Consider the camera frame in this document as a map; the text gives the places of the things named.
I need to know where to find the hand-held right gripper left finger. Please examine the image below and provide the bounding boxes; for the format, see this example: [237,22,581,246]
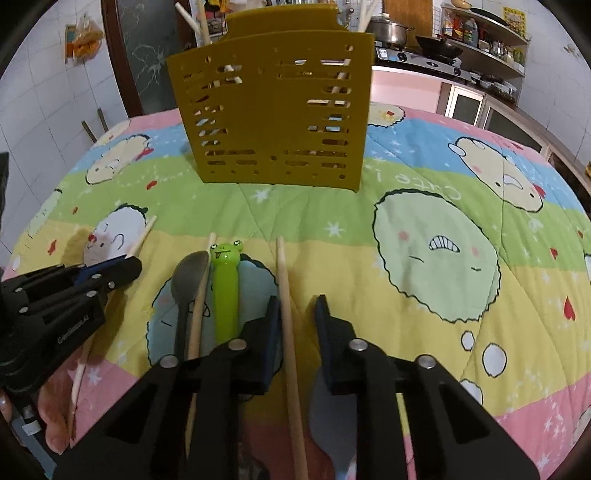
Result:
[53,295,283,480]

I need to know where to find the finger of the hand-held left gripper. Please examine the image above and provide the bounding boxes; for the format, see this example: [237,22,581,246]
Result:
[0,255,131,301]
[18,256,143,318]

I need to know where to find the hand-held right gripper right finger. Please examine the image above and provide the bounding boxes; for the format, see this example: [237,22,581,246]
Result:
[314,294,541,480]

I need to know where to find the green frog spoon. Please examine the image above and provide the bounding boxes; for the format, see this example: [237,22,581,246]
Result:
[210,240,245,347]

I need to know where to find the grey spoon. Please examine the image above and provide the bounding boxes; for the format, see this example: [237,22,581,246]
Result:
[170,251,210,361]

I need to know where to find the yellow slotted utensil holder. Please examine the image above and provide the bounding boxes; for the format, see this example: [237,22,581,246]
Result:
[166,6,376,192]

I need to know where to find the cartoon printed striped blanket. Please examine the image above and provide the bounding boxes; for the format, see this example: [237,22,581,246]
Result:
[0,99,591,480]

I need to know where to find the dark wooden glass door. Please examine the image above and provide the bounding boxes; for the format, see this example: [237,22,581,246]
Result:
[102,0,185,118]

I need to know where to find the plastic bag with yellow contents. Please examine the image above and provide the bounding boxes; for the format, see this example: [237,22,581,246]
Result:
[65,14,105,63]

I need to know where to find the kitchen counter cabinet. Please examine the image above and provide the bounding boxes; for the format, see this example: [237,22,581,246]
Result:
[438,80,555,158]

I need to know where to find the steel gas stove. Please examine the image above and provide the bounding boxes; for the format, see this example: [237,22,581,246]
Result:
[374,44,472,81]

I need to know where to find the black wok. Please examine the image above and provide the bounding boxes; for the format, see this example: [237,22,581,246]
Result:
[416,34,464,58]

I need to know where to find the steel pot with lid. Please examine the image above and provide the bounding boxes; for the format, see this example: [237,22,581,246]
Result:
[367,15,414,49]

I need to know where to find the steel corner shelf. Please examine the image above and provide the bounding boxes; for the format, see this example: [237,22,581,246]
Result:
[441,4,529,77]

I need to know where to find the rectangular wooden cutting board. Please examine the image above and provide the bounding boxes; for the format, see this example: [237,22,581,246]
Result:
[383,0,435,35]

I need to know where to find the row of condiment bottles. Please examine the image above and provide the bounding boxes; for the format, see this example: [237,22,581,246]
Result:
[443,14,525,63]

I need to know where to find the wooden sticks against wall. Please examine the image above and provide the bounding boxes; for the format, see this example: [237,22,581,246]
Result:
[82,108,112,144]

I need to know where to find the yellow wall poster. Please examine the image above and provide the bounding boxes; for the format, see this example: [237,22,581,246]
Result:
[502,6,527,35]

